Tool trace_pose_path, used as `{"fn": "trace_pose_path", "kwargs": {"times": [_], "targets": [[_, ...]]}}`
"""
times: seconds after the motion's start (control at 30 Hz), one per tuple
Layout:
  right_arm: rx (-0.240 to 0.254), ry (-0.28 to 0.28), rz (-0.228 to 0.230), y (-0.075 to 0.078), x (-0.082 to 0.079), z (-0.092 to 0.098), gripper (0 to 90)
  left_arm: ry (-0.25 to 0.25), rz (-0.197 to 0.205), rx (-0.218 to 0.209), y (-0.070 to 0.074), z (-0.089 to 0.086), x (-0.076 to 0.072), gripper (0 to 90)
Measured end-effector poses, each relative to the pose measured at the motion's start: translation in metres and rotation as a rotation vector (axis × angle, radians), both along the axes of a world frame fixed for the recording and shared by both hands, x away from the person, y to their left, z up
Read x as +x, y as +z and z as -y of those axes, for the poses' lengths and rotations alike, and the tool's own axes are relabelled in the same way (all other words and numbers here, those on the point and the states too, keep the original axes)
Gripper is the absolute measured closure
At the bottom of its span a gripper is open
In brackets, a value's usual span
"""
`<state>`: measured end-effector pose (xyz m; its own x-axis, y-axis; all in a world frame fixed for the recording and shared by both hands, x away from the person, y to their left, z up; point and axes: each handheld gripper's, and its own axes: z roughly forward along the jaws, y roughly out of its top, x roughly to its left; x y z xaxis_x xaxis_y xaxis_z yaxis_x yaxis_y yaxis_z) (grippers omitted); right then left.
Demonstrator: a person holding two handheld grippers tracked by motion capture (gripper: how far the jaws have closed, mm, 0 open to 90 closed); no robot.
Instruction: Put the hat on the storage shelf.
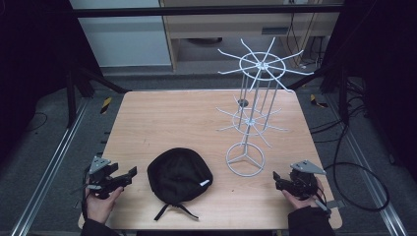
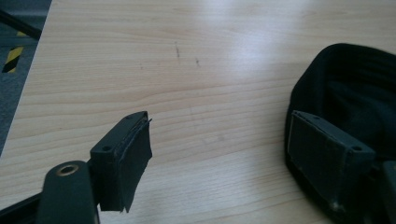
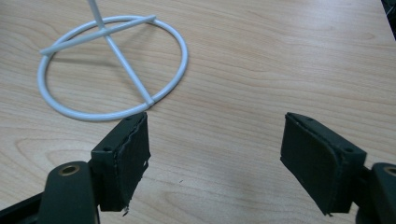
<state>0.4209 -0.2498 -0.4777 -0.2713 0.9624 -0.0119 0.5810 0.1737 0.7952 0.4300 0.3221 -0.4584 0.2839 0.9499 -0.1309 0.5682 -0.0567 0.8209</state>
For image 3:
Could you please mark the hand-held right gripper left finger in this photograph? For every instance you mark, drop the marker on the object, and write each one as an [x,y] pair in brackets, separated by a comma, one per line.
[121,165]

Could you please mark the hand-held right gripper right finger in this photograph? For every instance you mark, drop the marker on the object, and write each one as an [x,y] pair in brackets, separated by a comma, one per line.
[320,161]

